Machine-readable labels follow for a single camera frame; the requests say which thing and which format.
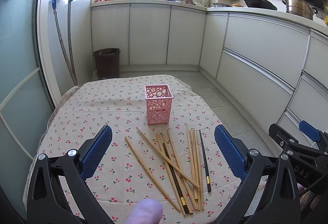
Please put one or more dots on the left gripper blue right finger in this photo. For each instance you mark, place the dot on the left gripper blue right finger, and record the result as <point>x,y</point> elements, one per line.
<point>232,155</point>

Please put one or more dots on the wooden chopstick long diagonal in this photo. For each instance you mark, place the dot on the wooden chopstick long diagonal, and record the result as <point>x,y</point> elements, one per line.
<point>181,172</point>

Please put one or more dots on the blue handled mop pole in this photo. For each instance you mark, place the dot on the blue handled mop pole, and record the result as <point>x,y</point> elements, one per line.
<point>61,42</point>

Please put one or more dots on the black wok pan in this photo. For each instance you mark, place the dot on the black wok pan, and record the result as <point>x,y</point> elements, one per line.
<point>264,4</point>

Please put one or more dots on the pink perforated utensil holder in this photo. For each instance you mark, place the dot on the pink perforated utensil holder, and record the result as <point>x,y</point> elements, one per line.
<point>158,104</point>

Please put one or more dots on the black chopstick gold band right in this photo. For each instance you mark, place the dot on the black chopstick gold band right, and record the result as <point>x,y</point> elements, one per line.
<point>208,182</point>

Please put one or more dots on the right hand skin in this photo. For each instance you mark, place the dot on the right hand skin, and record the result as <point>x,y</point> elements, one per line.
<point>312,203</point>

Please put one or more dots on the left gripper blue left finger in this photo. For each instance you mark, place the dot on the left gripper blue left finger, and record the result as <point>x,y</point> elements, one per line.
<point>93,150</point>

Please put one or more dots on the cherry print tablecloth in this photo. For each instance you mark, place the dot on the cherry print tablecloth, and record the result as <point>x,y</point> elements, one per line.
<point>120,182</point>

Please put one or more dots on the stainless steel pot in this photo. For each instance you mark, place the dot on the stainless steel pot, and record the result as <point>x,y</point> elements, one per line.
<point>300,8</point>

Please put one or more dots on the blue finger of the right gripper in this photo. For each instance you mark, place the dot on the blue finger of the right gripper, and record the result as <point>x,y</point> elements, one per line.
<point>309,131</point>

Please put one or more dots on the dark brown trash bin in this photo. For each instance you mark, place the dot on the dark brown trash bin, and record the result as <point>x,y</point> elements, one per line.
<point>107,63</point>

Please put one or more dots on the left hand in purple glove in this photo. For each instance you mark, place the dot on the left hand in purple glove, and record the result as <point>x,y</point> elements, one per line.
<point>147,211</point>

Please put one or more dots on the white kitchen cabinets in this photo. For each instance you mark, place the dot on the white kitchen cabinets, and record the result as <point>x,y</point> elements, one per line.
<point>270,64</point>

